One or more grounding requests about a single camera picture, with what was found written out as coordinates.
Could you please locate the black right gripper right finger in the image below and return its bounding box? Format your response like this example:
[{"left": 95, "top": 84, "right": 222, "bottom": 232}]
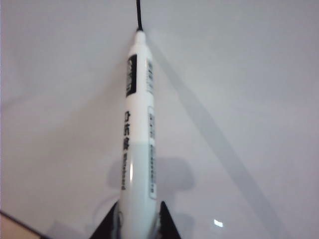
[{"left": 157, "top": 200, "right": 180, "bottom": 239}]

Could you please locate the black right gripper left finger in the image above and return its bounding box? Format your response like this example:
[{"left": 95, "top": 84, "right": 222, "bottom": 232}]
[{"left": 90, "top": 201, "right": 121, "bottom": 239}]

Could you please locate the white marker pen black cap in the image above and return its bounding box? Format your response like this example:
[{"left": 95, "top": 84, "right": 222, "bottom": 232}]
[{"left": 117, "top": 29, "right": 160, "bottom": 239}]

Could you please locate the large white whiteboard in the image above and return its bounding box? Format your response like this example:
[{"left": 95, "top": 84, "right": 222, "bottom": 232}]
[{"left": 0, "top": 0, "right": 319, "bottom": 239}]

